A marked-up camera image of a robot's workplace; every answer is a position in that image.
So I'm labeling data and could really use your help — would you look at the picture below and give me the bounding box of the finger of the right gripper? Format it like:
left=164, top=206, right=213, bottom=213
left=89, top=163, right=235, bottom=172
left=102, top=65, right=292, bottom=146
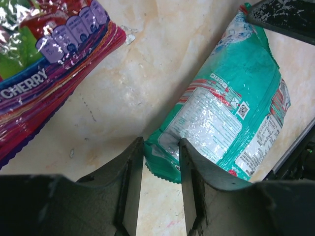
left=246, top=0, right=315, bottom=45

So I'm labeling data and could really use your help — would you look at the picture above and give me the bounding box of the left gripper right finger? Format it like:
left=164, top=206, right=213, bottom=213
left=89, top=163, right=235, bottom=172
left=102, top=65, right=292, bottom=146
left=179, top=139, right=315, bottom=236

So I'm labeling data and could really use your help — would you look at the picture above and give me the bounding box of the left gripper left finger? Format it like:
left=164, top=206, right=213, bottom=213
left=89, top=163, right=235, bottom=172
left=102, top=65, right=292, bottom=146
left=0, top=137, right=144, bottom=236

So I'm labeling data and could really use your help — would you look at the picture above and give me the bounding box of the red teal snack packet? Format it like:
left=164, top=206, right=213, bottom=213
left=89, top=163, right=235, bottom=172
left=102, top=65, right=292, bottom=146
left=0, top=0, right=126, bottom=166

